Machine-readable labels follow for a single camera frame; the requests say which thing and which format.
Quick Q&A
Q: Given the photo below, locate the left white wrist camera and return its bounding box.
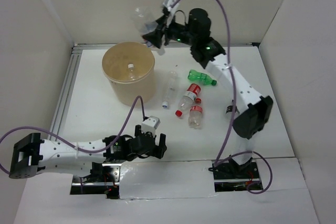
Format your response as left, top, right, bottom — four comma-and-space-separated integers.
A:
141, 116, 161, 135

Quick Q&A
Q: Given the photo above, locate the slim clear bottle blue cap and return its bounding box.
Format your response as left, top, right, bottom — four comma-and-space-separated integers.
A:
162, 71, 179, 109

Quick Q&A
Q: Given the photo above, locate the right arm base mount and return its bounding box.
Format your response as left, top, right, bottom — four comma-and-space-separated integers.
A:
208, 158, 263, 193

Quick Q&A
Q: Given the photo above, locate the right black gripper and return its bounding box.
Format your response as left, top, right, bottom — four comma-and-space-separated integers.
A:
143, 14, 197, 49

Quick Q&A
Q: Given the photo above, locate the clear crushed bottle white cap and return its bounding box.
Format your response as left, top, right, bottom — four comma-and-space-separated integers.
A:
127, 63, 139, 81

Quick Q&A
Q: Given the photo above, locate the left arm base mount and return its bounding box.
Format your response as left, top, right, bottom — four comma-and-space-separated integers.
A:
70, 163, 121, 199

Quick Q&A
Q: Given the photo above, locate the red label bottle red cap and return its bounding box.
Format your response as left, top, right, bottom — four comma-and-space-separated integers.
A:
175, 83, 201, 118

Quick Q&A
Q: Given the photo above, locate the blue label water bottle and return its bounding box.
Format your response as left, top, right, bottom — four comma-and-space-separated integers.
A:
131, 7, 165, 55

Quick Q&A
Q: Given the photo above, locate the small red label bottle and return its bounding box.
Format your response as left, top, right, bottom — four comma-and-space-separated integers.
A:
188, 98, 203, 129

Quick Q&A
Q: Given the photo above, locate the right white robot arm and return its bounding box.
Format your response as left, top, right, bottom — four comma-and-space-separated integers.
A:
140, 8, 273, 178

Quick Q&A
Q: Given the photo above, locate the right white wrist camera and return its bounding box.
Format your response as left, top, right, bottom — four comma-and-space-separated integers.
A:
162, 0, 179, 16

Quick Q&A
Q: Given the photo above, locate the beige round bin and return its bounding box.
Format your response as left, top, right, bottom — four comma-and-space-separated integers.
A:
102, 42, 156, 105

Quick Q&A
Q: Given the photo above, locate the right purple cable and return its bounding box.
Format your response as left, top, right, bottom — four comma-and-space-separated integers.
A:
172, 0, 274, 195

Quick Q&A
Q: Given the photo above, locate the green plastic bottle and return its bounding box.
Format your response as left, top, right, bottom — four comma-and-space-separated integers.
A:
187, 69, 217, 86

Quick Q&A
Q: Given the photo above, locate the aluminium frame rail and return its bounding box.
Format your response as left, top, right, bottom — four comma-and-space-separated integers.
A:
51, 42, 260, 138

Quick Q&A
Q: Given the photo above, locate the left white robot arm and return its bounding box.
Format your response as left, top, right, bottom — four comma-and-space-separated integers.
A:
9, 125, 167, 182

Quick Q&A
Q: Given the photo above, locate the black label clear bottle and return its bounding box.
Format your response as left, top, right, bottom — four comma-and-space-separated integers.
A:
225, 101, 239, 120

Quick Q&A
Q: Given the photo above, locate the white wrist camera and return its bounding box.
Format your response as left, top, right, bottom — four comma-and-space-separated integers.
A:
141, 116, 161, 135
162, 0, 179, 16

